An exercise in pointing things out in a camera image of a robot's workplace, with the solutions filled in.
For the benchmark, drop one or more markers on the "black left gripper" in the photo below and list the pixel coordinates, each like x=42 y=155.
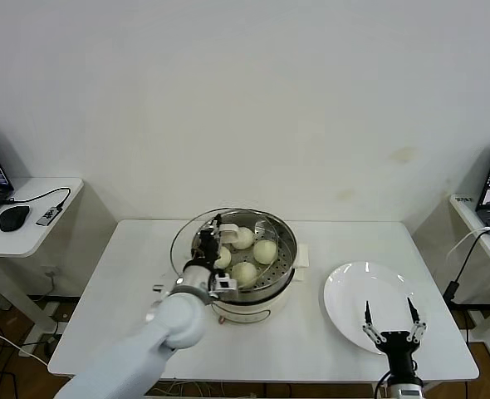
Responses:
x=207 y=247

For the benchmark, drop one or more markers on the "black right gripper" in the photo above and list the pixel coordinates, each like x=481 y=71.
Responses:
x=396 y=345

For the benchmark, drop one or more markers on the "white steamed baozi bun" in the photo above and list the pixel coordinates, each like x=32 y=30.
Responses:
x=245 y=239
x=266 y=252
x=225 y=259
x=244 y=273

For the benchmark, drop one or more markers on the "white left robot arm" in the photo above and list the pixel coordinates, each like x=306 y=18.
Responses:
x=178 y=320

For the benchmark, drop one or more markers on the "stainless steel steamer basket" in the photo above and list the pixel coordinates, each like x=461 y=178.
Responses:
x=280 y=274

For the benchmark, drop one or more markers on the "white round plate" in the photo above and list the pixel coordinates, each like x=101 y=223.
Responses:
x=353 y=299

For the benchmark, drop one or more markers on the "cream electric cooking pot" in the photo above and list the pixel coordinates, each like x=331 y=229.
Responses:
x=253 y=316

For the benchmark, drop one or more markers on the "white side table with label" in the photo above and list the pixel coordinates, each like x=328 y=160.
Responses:
x=465 y=214

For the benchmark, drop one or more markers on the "grey usb hub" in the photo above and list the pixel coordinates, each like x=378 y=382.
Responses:
x=47 y=216

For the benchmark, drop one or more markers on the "black computer mouse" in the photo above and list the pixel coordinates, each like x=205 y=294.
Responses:
x=13 y=219

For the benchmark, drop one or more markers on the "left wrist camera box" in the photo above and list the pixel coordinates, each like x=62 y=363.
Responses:
x=225 y=284

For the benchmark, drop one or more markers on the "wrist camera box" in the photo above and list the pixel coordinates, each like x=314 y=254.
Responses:
x=407 y=393
x=225 y=284

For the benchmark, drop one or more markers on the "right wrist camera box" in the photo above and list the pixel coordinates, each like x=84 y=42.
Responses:
x=407 y=393

